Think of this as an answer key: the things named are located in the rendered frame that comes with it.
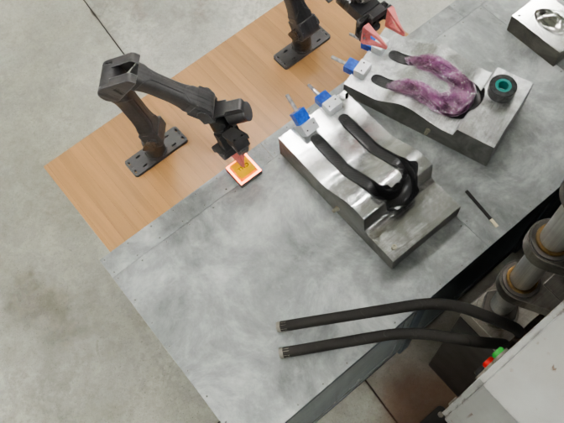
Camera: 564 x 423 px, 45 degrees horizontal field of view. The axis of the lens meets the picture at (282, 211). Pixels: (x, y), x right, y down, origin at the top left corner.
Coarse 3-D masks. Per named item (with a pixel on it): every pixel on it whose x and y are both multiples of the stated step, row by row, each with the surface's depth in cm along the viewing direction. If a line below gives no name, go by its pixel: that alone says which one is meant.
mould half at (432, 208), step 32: (320, 128) 202; (288, 160) 207; (320, 160) 198; (352, 160) 197; (416, 160) 190; (320, 192) 201; (352, 192) 188; (352, 224) 194; (384, 224) 191; (416, 224) 190; (384, 256) 189
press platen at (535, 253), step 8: (536, 224) 142; (544, 224) 141; (528, 232) 142; (536, 232) 141; (528, 240) 141; (536, 240) 140; (528, 248) 142; (536, 248) 140; (544, 248) 139; (528, 256) 143; (536, 256) 140; (544, 256) 139; (552, 256) 139; (560, 256) 139; (536, 264) 142; (544, 264) 140; (552, 264) 139; (560, 264) 139; (552, 272) 142; (560, 272) 140
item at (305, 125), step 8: (288, 96) 197; (296, 112) 197; (304, 112) 198; (296, 120) 198; (304, 120) 199; (312, 120) 198; (296, 128) 201; (304, 128) 197; (312, 128) 198; (304, 136) 200
